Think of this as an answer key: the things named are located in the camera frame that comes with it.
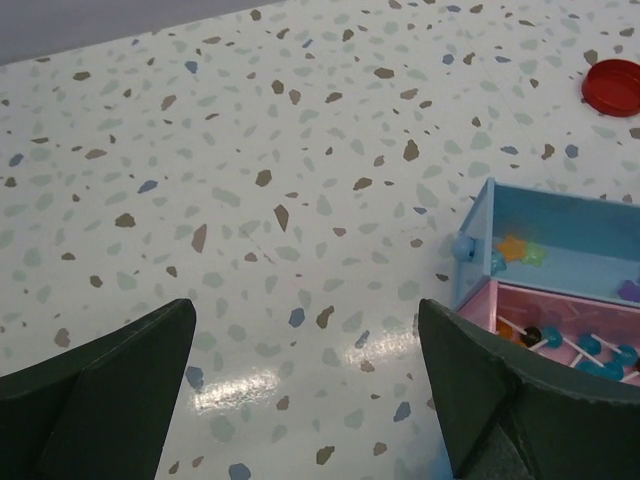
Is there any pink candy bin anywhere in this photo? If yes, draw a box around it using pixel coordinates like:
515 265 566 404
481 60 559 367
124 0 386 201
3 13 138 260
458 280 639 386

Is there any blue end candy bin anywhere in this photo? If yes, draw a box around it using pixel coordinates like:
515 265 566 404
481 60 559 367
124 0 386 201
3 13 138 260
451 178 639 307

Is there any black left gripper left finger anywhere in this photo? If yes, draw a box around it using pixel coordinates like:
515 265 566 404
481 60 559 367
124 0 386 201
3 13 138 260
1 299 196 479

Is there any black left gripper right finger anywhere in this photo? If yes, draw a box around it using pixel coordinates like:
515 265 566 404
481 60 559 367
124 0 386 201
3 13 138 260
418 299 639 479

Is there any red jar lid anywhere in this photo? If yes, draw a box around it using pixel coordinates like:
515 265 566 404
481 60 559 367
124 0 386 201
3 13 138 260
581 59 640 118

